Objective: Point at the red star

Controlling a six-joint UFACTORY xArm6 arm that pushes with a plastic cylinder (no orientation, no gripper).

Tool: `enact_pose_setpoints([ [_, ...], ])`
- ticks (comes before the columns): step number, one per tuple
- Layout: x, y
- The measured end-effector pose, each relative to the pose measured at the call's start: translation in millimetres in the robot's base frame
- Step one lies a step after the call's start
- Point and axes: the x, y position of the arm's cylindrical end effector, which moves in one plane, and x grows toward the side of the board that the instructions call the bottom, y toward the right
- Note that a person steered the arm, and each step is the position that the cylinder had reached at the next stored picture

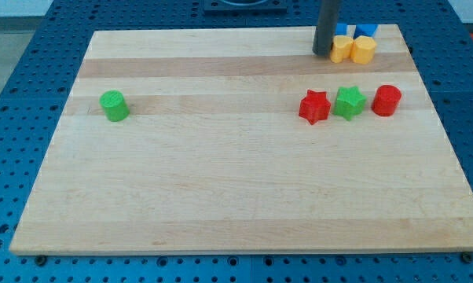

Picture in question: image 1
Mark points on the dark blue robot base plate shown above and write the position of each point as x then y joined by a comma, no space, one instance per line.
243,6

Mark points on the red star block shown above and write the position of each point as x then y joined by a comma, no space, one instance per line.
315,106

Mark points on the light wooden board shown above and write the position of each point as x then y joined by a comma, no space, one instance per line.
214,158

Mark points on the red cylinder block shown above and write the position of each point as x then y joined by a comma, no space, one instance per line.
386,100

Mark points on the green star block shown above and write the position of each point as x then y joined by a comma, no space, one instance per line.
349,102

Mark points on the blue cube block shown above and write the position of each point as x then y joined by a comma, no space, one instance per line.
341,29

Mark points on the yellow heart block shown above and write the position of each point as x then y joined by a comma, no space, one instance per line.
341,48

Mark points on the green cylinder block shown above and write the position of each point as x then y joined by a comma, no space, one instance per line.
114,105

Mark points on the yellow hexagon block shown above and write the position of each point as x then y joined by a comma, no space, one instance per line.
363,49

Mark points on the grey cylindrical pointer rod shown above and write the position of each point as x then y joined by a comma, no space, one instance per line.
326,26

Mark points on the blue triangle block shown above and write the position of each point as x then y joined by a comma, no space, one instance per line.
367,30

